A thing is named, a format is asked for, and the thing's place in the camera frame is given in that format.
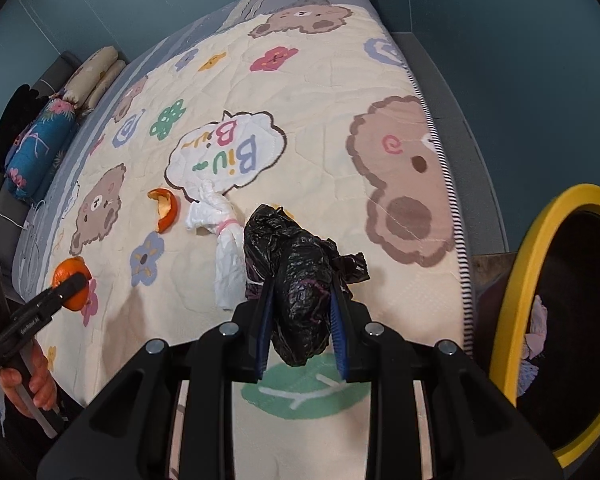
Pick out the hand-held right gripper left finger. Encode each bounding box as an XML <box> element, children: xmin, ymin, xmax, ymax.
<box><xmin>36</xmin><ymin>277</ymin><xmax>277</xmax><ymax>480</ymax></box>

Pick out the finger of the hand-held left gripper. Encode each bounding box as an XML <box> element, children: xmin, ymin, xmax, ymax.
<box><xmin>11</xmin><ymin>274</ymin><xmax>91</xmax><ymax>338</ymax></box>

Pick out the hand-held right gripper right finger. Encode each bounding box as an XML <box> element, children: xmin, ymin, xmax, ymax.
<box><xmin>331</xmin><ymin>282</ymin><xmax>564</xmax><ymax>480</ymax></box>

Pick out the mandarin orange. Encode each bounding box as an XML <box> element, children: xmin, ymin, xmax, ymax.
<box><xmin>51</xmin><ymin>256</ymin><xmax>92</xmax><ymax>311</ymax></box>

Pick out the large black plastic bag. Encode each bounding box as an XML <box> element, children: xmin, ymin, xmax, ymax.
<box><xmin>242</xmin><ymin>204</ymin><xmax>371</xmax><ymax>367</ymax></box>

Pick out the yellow-rimmed black bin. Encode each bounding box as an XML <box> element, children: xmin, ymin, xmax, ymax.
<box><xmin>490</xmin><ymin>183</ymin><xmax>600</xmax><ymax>467</ymax></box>

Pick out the purple knitted cloth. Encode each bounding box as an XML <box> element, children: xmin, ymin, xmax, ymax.
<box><xmin>517</xmin><ymin>360</ymin><xmax>541</xmax><ymax>401</ymax></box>

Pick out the pink cloth bag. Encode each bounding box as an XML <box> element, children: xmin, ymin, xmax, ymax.
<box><xmin>527</xmin><ymin>295</ymin><xmax>549</xmax><ymax>358</ymax></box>

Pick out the person's left hand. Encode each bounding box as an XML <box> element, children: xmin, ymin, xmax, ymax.
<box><xmin>0</xmin><ymin>341</ymin><xmax>60</xmax><ymax>419</ymax></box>

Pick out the white printed cloth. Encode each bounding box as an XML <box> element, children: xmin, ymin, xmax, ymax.
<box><xmin>182</xmin><ymin>180</ymin><xmax>246</xmax><ymax>311</ymax></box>

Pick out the bear printed blanket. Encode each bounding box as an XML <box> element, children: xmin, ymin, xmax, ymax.
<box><xmin>45</xmin><ymin>2</ymin><xmax>476</xmax><ymax>480</ymax></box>

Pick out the orange peel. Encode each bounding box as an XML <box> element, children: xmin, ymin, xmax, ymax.
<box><xmin>147</xmin><ymin>187</ymin><xmax>179</xmax><ymax>234</ymax></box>

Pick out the blue floral pillow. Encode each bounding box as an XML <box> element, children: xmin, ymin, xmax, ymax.
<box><xmin>5</xmin><ymin>97</ymin><xmax>78</xmax><ymax>203</ymax></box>

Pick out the black cloth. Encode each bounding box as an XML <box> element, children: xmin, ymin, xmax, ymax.
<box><xmin>0</xmin><ymin>84</ymin><xmax>56</xmax><ymax>168</ymax></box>

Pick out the beige printed pillow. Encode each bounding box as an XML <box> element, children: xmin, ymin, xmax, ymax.
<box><xmin>62</xmin><ymin>46</ymin><xmax>119</xmax><ymax>106</ymax></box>
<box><xmin>86</xmin><ymin>60</ymin><xmax>127</xmax><ymax>111</ymax></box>

